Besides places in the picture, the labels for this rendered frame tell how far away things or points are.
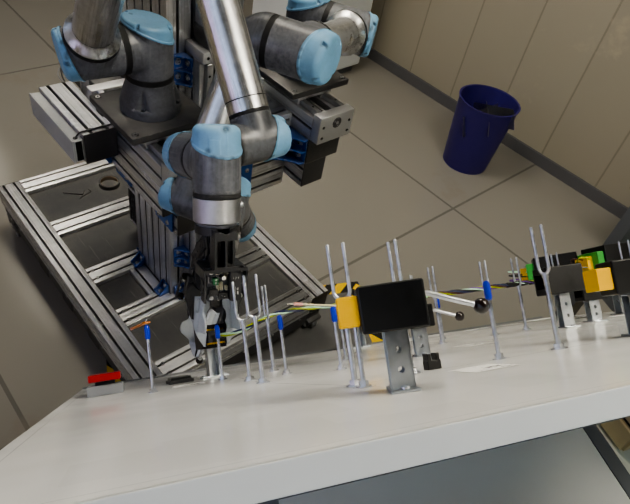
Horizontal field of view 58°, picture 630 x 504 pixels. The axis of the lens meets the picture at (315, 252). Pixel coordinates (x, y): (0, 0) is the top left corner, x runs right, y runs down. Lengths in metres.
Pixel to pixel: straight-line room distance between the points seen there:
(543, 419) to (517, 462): 1.10
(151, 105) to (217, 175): 0.63
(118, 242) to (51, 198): 0.41
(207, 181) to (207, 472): 0.62
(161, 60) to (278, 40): 0.31
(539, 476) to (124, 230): 1.87
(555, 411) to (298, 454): 0.16
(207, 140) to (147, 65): 0.59
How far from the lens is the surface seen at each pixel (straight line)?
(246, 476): 0.30
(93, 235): 2.59
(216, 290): 0.90
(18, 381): 2.43
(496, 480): 1.43
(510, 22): 4.07
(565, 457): 1.54
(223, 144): 0.87
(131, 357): 2.13
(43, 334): 2.54
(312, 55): 1.25
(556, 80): 3.96
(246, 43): 1.05
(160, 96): 1.48
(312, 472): 0.31
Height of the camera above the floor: 1.97
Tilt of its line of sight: 43 degrees down
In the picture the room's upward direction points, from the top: 13 degrees clockwise
